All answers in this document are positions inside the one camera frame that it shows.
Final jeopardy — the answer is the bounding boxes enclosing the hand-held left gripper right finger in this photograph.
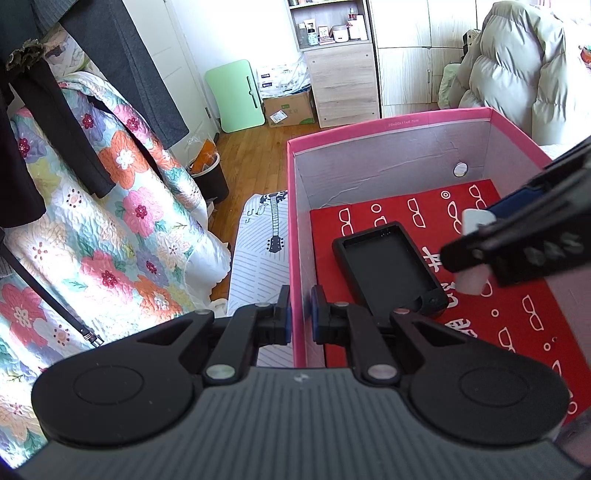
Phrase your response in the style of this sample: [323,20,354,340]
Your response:
[310,285,467,386]

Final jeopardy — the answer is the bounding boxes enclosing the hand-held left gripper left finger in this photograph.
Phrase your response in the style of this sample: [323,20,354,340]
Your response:
[136,285,293,386]

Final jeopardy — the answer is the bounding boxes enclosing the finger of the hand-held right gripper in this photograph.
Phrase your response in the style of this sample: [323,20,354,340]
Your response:
[440,178,591,274]
[488,136,591,221]

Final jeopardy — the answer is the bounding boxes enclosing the white charger block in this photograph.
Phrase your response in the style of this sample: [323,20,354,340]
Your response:
[456,209,498,296]

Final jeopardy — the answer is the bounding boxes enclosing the pink cardboard box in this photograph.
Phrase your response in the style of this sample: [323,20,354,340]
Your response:
[286,107,591,444]

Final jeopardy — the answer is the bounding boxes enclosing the guitar print table cover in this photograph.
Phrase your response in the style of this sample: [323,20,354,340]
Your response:
[228,189,296,367]

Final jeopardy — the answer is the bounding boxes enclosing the black phone case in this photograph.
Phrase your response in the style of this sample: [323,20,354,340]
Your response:
[332,222,450,319]

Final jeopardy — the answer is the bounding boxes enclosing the pale grey puffer jacket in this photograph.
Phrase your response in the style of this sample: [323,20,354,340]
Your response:
[455,0,591,146]

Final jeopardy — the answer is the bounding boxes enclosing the pale green cloth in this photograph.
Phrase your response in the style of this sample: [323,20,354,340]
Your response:
[438,65,462,109]

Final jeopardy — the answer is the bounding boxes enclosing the black trash bin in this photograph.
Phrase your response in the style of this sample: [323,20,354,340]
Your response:
[189,152,229,206]

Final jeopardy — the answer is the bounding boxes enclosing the floral quilt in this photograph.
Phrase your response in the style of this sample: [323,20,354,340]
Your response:
[0,23,232,467]

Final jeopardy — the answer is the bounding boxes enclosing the light wooden wardrobe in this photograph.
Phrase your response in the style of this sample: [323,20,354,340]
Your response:
[367,0,490,118]

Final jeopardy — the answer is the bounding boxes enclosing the orange packet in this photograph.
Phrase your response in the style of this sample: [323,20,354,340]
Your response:
[193,140,218,171]

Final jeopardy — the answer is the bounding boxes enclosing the black belt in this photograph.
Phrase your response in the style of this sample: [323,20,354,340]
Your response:
[0,240,105,348]

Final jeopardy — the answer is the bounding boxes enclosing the brown cardboard box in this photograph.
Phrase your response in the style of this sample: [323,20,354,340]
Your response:
[262,90,317,127]

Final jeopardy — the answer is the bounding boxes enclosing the wooden shelf cabinet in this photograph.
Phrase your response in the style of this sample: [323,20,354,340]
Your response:
[286,0,382,129]

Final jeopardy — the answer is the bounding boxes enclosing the green folding table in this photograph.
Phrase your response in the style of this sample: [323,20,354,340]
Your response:
[204,59,266,134]

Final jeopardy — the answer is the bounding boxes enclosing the white tissue pack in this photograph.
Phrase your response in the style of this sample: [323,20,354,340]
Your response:
[256,62,311,100]

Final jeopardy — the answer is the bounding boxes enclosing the white door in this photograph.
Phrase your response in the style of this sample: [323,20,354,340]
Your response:
[139,0,218,139]

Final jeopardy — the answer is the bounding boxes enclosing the dark grey hanging pants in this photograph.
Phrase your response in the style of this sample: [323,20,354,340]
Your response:
[60,0,190,151]

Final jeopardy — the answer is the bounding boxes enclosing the black pants with lace trim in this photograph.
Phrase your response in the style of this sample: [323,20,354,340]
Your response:
[7,39,116,199]

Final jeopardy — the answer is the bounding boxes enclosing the black hanging coat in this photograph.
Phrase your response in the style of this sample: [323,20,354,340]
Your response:
[0,0,49,229]

